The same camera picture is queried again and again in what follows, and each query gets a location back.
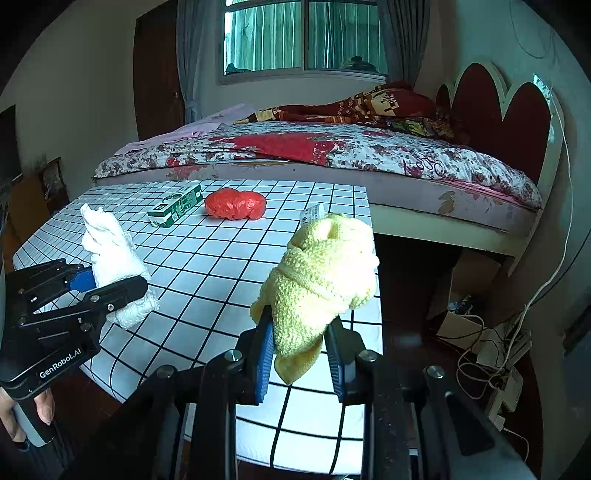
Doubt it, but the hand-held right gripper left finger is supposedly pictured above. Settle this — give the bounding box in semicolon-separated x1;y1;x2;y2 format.
106;309;278;480

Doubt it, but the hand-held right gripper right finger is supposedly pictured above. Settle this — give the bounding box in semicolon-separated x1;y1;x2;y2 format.
323;316;527;480

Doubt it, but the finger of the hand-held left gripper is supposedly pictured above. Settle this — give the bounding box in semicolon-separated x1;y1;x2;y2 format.
21;276;149;340
7;259;96;308

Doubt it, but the white towel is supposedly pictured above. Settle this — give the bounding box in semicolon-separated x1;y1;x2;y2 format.
80;203;160;330

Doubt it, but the yellow towel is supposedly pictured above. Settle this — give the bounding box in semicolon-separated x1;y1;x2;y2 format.
250;213;380;385

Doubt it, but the person's left hand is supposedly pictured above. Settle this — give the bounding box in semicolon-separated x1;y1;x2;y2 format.
0;387;56;444

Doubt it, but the wooden cabinet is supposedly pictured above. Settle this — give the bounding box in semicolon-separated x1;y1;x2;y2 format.
0;175;52;273

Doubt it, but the white checked table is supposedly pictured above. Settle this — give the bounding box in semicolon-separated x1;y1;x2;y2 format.
11;179;384;476

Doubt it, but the green and white box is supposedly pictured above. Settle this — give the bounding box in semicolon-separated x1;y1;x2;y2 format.
148;183;204;228

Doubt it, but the red plastic bag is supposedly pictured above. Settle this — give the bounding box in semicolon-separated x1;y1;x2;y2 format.
204;188;266;221

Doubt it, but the black television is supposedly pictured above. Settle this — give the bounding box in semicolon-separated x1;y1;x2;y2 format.
0;105;23;185

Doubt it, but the cardboard box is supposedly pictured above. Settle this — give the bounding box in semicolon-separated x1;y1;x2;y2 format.
427;251;504;340

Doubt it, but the white power strip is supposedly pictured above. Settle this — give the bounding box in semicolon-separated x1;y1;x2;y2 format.
489;364;523;425

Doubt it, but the pink cloth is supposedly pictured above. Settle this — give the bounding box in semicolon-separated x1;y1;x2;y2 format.
120;104;257;151

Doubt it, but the bed with floral sheet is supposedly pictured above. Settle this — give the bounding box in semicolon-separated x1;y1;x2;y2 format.
92;108;543;259

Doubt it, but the brown wooden door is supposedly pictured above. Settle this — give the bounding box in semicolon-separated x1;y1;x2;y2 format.
134;11;185;141

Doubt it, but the grey curtain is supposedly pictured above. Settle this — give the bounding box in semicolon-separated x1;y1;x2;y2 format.
376;0;441;90
177;0;225;123

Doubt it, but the colourful printed pillow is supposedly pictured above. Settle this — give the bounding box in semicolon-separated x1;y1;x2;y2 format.
388;115;462;139

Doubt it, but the red printed blanket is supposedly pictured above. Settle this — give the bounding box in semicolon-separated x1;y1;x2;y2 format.
235;80;437;125

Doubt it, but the red and white headboard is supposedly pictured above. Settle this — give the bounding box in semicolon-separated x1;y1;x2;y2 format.
436;62;566;278

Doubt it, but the dark pot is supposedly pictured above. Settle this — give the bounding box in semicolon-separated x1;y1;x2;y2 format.
342;55;377;72

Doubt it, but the window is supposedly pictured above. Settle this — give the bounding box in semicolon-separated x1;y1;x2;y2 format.
219;0;393;86

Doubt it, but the picture frame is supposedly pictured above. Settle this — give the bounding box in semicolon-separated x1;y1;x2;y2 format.
38;157;70;201

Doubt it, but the tangle of cables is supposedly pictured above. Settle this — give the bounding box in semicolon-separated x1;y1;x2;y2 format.
455;295;532;402

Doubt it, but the white cable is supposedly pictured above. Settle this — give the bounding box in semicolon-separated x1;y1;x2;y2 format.
522;78;573;324

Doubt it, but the thin wall wire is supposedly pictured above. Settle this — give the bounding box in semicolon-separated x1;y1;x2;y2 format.
508;0;561;58

